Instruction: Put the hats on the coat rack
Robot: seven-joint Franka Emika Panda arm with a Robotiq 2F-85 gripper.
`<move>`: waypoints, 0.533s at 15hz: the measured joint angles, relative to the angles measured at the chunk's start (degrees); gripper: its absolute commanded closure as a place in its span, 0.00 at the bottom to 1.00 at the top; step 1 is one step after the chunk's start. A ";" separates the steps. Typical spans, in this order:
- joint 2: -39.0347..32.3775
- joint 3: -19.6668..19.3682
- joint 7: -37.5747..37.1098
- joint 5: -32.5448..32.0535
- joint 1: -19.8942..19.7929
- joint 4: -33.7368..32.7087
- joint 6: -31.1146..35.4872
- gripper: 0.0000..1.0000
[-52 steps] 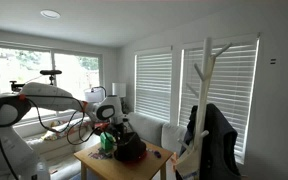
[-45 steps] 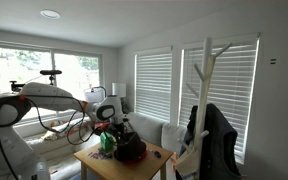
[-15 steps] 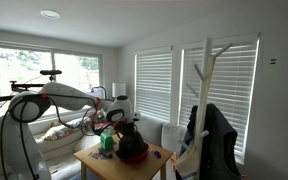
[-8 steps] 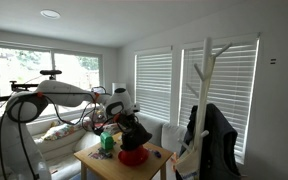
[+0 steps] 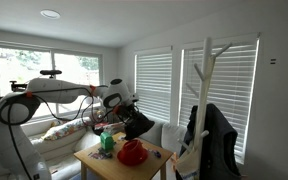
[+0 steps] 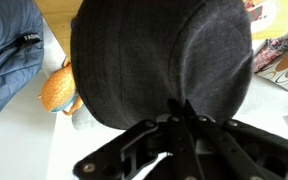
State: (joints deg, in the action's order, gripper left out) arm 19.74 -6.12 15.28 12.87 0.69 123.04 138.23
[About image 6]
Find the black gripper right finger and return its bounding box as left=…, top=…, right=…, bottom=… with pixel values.
left=183, top=99, right=288, bottom=180

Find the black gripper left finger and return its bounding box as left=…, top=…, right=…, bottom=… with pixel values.
left=73, top=98, right=202, bottom=180

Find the black brimmed hat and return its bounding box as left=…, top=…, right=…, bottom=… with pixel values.
left=70, top=0, right=254, bottom=131

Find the orange octopus plush toy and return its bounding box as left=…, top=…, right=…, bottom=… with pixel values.
left=37, top=57, right=85, bottom=118

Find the pink floral cloth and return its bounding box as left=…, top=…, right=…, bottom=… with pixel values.
left=253, top=37, right=288, bottom=74

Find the dark blue quilted jacket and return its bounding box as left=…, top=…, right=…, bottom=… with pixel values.
left=0, top=0, right=45, bottom=130

